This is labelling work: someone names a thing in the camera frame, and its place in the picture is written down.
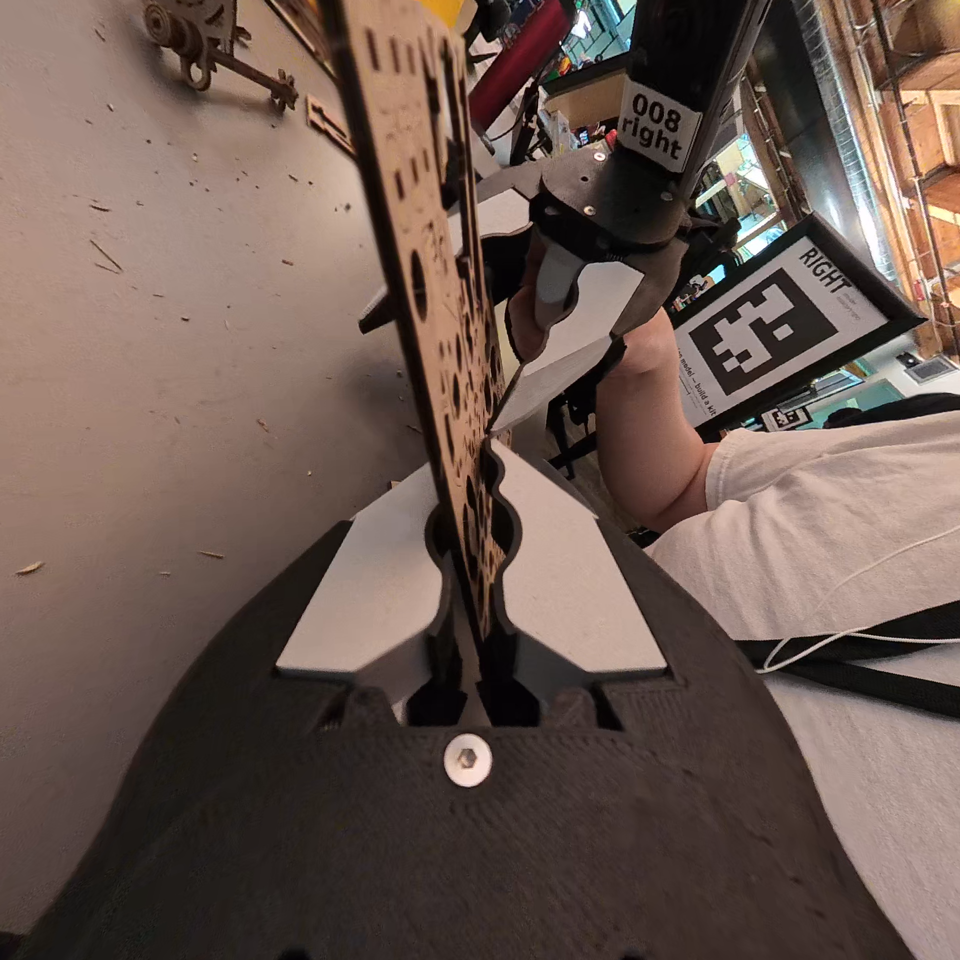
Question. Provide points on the person in white shirt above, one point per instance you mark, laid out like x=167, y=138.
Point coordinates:
x=862, y=540

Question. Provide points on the yellow plastic bin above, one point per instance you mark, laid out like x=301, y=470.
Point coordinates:
x=452, y=9

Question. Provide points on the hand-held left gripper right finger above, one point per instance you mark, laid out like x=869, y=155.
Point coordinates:
x=577, y=592

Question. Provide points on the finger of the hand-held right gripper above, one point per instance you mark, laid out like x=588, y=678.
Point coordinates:
x=577, y=337
x=499, y=214

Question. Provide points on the dark wooden gear model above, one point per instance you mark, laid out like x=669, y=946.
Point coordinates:
x=195, y=37

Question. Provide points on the silver air duct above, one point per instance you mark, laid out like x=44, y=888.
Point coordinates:
x=832, y=112

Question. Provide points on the person's right hand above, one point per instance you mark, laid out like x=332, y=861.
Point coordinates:
x=649, y=345

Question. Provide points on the maroon bottle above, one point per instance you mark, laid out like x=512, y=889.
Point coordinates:
x=525, y=52

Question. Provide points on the person's right forearm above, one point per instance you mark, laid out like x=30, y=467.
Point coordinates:
x=645, y=450

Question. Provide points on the small marker sign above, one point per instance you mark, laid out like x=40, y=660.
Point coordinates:
x=787, y=418

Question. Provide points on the wooden shelf rack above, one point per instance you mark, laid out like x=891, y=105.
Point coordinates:
x=930, y=150

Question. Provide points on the black table frame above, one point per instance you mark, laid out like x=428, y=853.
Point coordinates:
x=570, y=435

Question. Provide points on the wooden laser-cut parts sheet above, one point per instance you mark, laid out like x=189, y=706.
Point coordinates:
x=409, y=352

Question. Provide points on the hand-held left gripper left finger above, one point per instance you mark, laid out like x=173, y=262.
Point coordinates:
x=367, y=592

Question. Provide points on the framed marker poster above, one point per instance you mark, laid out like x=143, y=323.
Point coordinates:
x=757, y=330

